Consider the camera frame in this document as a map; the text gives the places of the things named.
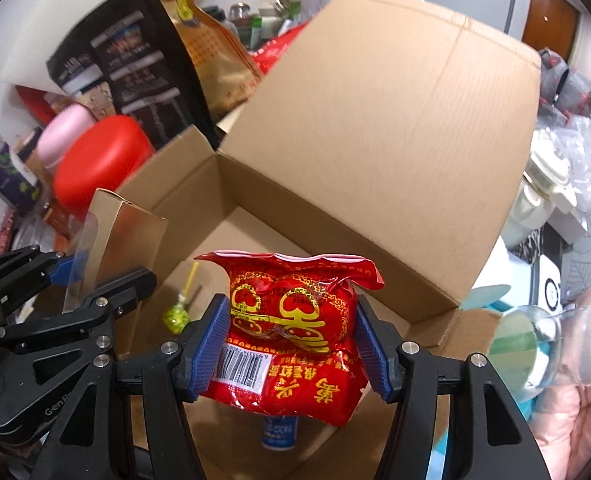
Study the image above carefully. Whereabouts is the brown wooden door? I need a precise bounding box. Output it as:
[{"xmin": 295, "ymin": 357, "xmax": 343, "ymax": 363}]
[{"xmin": 522, "ymin": 0, "xmax": 580, "ymax": 62}]

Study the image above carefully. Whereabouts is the small gold paper box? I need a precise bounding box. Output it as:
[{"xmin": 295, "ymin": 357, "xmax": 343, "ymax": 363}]
[{"xmin": 63, "ymin": 188, "xmax": 167, "ymax": 312}]

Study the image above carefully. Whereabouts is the clear jar green label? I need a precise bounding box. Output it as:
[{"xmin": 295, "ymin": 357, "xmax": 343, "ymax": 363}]
[{"xmin": 487, "ymin": 306, "xmax": 562, "ymax": 403}]

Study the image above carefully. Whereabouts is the black printed snack bag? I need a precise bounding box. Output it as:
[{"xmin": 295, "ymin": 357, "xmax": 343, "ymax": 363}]
[{"xmin": 47, "ymin": 0, "xmax": 220, "ymax": 150}]

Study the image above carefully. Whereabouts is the pink lidded jar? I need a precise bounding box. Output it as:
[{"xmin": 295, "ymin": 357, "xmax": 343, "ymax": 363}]
[{"xmin": 36, "ymin": 103, "xmax": 97, "ymax": 174}]

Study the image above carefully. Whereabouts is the orange yellow snack bag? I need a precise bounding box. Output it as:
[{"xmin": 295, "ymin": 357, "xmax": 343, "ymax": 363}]
[{"xmin": 161, "ymin": 0, "xmax": 263, "ymax": 122}]

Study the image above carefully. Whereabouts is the red lidded container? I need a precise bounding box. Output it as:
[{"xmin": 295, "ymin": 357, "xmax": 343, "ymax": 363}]
[{"xmin": 53, "ymin": 115, "xmax": 155, "ymax": 220}]

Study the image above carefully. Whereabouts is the brown cardboard box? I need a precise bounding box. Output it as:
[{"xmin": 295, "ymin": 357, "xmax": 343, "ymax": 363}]
[{"xmin": 120, "ymin": 0, "xmax": 548, "ymax": 479}]

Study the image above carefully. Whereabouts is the blue white tablet tube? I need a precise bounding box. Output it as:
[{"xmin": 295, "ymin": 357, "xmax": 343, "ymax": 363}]
[{"xmin": 262, "ymin": 416, "xmax": 299, "ymax": 452}]

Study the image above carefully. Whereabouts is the large red snack bag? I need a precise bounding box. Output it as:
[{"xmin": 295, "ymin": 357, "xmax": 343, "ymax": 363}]
[{"xmin": 199, "ymin": 250, "xmax": 384, "ymax": 427}]

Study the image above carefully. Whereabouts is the yellow green lollipop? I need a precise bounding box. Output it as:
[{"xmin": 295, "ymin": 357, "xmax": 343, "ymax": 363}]
[{"xmin": 162, "ymin": 261, "xmax": 201, "ymax": 335}]

